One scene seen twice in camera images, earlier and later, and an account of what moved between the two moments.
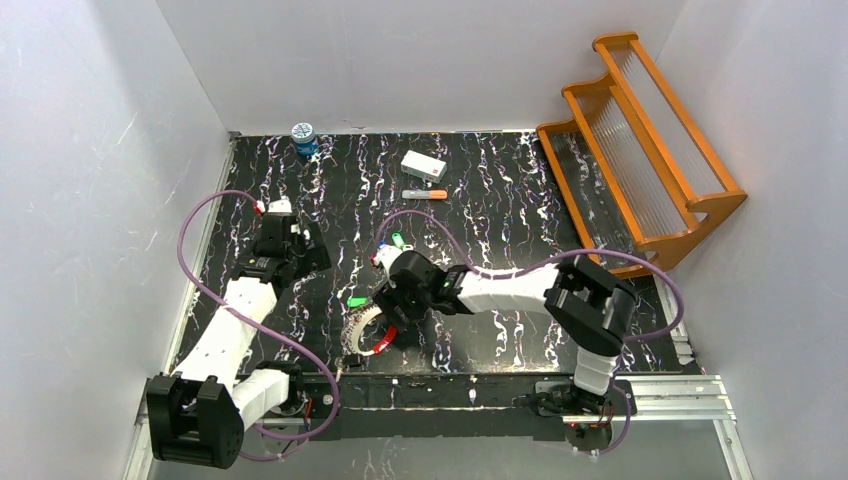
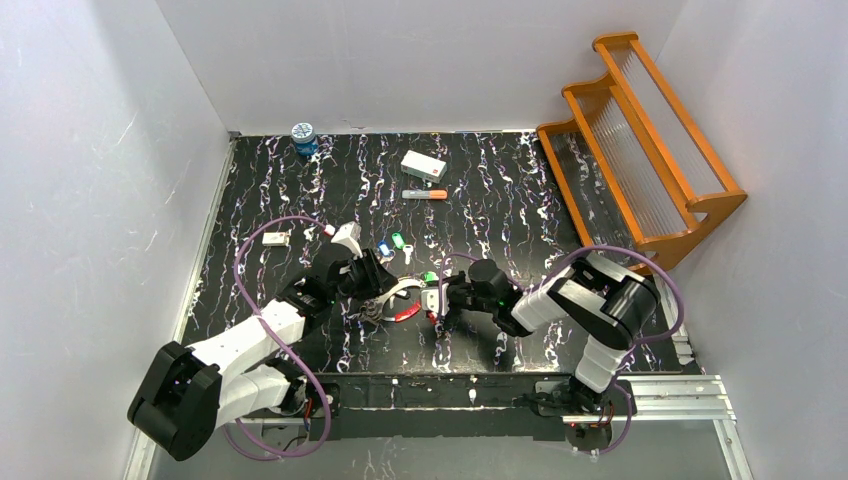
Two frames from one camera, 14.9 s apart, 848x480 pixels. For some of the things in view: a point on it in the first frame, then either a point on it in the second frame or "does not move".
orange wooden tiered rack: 636,176 does not move
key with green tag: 398,240 does not move
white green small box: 423,166 does not move
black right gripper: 395,312 to 448,299
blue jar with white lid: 303,136 does not move
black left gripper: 308,252 to 374,279
